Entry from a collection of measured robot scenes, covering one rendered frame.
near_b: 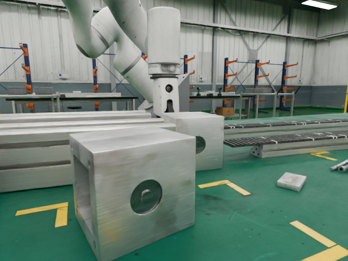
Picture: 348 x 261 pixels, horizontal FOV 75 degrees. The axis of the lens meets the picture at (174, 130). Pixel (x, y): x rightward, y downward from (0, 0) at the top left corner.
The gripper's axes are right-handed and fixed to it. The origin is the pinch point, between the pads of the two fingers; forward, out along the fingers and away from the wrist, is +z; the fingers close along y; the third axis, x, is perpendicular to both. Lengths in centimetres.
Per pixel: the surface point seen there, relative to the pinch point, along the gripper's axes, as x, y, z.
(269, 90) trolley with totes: -299, 313, -10
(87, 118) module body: 19.2, -5.1, -5.8
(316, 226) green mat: -4.6, -42.9, 2.0
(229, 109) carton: -331, 506, 43
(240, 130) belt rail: -22.7, -2.2, -0.2
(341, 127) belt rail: -65, -2, 1
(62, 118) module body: 24.2, -5.1, -6.0
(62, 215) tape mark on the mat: 21.0, -32.6, 2.0
